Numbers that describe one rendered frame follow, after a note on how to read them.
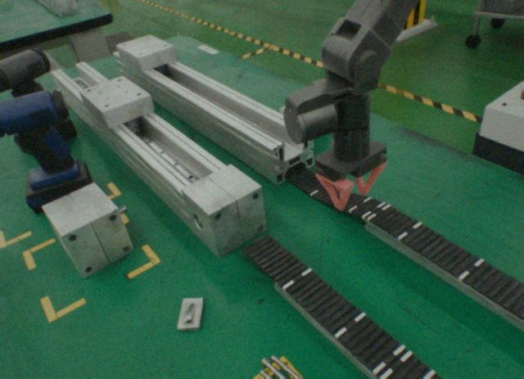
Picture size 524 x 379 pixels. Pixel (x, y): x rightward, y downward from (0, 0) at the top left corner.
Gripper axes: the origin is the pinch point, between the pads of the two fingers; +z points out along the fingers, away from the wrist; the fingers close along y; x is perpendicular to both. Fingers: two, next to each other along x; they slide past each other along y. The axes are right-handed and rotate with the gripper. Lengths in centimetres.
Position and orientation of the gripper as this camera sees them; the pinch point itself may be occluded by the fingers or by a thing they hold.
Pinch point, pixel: (351, 197)
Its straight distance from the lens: 75.4
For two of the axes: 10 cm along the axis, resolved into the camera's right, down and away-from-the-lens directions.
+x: 6.1, 4.0, -6.8
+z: 1.3, 8.0, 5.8
